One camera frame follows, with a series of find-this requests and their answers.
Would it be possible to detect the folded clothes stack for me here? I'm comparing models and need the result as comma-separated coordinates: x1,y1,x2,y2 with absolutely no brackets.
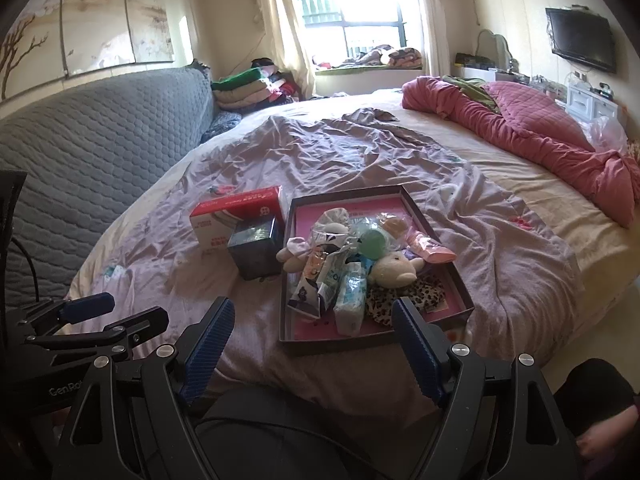
212,58,302,115

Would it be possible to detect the clothes pile on windowsill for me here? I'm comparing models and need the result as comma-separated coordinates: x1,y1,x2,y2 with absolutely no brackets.
316,44,423,70

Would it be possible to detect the black cable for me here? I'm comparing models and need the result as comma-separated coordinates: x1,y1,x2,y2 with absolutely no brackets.
8,235,42,304

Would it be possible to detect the red white tissue box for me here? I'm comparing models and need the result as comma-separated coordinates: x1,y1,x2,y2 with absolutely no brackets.
189,185,284,252

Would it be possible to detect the window with curtains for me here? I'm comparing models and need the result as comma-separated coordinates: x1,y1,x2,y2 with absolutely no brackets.
257,0,450,98

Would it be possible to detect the blonde doll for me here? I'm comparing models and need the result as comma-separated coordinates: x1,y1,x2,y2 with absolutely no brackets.
376,212,412,243

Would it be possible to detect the cream plush toy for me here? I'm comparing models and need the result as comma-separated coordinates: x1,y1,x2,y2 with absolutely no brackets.
368,252,425,289

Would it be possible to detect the white drawer cabinet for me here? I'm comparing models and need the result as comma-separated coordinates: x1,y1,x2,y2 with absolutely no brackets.
565,84,627,127

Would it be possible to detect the tree painting wall panel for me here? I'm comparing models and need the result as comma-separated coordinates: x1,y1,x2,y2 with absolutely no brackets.
1,0,174,101

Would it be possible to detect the pink rolled quilt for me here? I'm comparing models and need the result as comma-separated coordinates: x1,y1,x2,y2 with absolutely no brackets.
401,76,639,228

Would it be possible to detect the mauve dotted bed sheet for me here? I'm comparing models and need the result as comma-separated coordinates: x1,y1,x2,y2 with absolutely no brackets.
70,110,582,420

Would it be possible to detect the pink tube package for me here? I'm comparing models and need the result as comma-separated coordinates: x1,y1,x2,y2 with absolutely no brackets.
407,230,457,264

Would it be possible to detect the grey quilted headboard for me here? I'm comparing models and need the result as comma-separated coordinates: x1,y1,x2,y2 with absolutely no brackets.
1,64,215,307

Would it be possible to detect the printed snack packet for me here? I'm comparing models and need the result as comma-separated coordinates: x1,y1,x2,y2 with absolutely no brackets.
286,243,352,321

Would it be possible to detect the leopard print fabric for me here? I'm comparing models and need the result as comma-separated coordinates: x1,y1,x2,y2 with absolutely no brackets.
366,276,446,327

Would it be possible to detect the light blue wipes pack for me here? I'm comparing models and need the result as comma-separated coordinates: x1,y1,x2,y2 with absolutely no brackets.
333,261,367,337

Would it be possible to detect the pink shallow tray box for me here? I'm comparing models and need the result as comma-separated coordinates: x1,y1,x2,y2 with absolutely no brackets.
279,185,474,354

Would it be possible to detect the white frilly fabric item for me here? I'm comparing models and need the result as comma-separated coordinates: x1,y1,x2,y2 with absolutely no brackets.
310,207,350,254

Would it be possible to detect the black wall television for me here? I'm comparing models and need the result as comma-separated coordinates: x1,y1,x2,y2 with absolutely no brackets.
546,8,617,74

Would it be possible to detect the green item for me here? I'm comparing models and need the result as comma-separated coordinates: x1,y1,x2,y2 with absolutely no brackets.
350,217,394,261

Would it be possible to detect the dark blue square box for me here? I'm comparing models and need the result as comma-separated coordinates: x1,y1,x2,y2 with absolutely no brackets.
227,216,283,281

